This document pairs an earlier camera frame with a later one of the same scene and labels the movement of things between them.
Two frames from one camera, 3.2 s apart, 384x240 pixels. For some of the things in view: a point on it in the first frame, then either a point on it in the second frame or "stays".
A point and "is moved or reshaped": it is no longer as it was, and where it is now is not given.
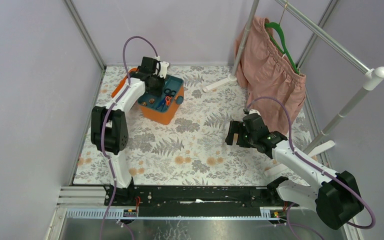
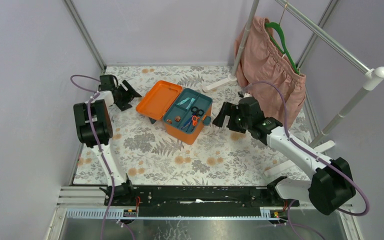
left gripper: (155, 84) -> (124, 96)
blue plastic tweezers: (162, 104) -> (188, 122)
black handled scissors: (168, 92) -> (196, 111)
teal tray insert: (172, 86) -> (189, 110)
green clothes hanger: (282, 50) stays
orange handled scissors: (168, 100) -> (194, 122)
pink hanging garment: (275, 83) stays
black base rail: (198, 200) stays
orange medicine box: (158, 108) is moved or reshaped
